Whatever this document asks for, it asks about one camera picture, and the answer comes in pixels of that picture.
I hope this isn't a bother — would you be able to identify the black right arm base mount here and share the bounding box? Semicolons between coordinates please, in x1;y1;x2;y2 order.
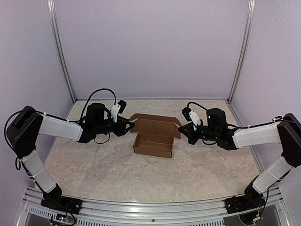
225;194;265;214

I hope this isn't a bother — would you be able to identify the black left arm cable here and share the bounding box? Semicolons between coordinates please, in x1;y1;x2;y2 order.
4;88;118;170

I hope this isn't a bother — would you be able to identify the left aluminium corner post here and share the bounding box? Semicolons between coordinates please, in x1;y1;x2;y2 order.
47;0;77;104

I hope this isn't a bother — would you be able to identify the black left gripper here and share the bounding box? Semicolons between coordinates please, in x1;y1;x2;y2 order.
94;116;135;137

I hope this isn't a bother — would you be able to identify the aluminium front frame rail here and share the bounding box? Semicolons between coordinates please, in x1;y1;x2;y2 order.
13;186;292;226

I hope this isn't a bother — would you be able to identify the aluminium corner post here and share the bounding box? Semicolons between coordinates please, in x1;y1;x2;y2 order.
47;0;77;104
227;0;256;104

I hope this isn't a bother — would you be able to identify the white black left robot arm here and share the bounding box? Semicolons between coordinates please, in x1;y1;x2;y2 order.
3;103;135;210

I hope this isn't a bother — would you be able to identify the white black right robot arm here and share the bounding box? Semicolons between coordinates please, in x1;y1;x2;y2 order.
178;106;301;209

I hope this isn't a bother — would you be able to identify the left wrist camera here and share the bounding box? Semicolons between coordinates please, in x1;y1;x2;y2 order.
111;100;127;122

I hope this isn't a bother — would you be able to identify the right aluminium corner post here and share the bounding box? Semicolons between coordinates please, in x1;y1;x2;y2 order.
227;0;256;104

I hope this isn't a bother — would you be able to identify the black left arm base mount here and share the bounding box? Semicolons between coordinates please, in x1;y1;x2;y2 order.
41;196;83;215

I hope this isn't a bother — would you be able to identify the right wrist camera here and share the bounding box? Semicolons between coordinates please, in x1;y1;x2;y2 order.
182;107;203;131

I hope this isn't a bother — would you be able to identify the brown cardboard box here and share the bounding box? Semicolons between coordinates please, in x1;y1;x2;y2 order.
130;113;181;158

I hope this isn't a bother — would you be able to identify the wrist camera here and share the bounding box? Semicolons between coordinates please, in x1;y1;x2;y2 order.
182;107;203;131
111;100;127;122

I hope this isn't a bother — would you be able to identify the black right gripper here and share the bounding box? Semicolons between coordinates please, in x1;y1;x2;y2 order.
178;122;219;145

